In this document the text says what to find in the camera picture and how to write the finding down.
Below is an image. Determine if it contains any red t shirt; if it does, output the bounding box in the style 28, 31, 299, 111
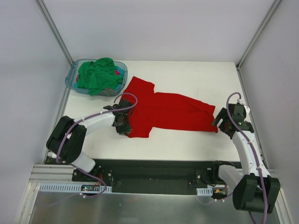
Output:
121, 77, 218, 138

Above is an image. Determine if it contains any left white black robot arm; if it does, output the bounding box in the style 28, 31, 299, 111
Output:
46, 108, 132, 182

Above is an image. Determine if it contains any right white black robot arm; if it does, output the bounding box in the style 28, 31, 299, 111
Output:
210, 103, 280, 214

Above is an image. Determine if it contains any grey t shirt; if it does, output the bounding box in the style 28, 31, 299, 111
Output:
101, 88, 114, 97

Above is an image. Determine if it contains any green t shirt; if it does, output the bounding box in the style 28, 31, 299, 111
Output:
77, 57, 123, 96

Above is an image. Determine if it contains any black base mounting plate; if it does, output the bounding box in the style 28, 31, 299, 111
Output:
72, 157, 241, 194

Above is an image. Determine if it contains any clear blue plastic basket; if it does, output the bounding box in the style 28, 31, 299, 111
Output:
65, 57, 128, 96

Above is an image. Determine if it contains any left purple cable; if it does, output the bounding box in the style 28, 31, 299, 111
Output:
56, 92, 138, 164

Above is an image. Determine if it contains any right white slotted cable duct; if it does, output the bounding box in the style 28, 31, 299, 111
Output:
196, 188, 213, 196

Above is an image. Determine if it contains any white slotted cable duct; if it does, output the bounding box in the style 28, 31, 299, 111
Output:
196, 188, 213, 196
39, 183, 112, 194

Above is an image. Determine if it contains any aluminium front rail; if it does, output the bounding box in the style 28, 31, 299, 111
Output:
29, 164, 74, 183

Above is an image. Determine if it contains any left white slotted cable duct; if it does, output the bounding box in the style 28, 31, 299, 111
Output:
39, 183, 112, 194

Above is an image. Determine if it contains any right aluminium frame post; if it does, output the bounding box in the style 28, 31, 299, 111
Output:
235, 0, 282, 70

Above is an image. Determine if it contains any aluminium frame post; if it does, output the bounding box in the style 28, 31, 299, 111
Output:
35, 0, 74, 65
235, 0, 282, 70

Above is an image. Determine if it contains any left aluminium frame post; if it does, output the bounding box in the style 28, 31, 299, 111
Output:
35, 0, 74, 65

